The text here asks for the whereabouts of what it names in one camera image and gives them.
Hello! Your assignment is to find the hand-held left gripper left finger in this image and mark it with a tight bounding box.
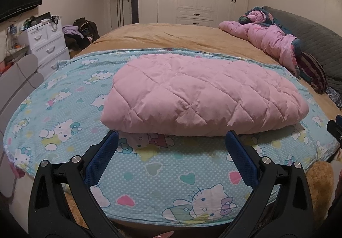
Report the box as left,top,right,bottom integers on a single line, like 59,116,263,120
28,130,119,238

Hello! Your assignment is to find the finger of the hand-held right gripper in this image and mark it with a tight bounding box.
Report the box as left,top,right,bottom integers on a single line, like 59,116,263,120
326,114,342,145

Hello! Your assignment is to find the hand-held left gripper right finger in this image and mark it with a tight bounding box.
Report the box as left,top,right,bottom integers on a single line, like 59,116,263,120
225,130,314,238

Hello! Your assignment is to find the pink quilted jacket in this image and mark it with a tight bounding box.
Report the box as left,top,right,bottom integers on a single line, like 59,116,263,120
100,53,310,137

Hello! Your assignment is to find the dark clothes pile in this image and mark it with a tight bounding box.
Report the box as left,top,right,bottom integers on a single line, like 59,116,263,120
64,35,93,52

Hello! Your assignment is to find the blue patterned cloth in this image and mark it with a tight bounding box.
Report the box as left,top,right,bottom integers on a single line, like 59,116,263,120
326,87,342,107

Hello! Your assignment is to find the dark striped cloth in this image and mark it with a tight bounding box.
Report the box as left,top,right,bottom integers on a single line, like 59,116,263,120
296,51,328,94

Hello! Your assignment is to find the blue cartoon print blanket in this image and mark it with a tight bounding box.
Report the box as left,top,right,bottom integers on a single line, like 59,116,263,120
3,48,340,224

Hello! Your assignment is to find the pink cloth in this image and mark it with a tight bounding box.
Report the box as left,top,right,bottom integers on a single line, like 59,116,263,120
9,160,24,178

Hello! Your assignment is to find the grey quilted headboard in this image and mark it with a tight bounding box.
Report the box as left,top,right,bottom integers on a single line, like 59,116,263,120
263,6,342,94

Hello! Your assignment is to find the pink rumpled duvet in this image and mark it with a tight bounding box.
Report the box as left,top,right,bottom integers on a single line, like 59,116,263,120
218,6,300,76

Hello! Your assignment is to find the white drawer cabinet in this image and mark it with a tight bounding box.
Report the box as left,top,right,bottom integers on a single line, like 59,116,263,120
20,17,70,79

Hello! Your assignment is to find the purple cloth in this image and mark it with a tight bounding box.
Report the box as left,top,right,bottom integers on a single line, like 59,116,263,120
62,25,84,38

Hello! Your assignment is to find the bed with tan sheet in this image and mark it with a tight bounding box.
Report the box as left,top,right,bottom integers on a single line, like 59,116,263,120
3,22,342,228

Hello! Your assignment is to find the black cable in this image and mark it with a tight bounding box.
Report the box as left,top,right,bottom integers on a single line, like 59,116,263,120
5,48,35,89

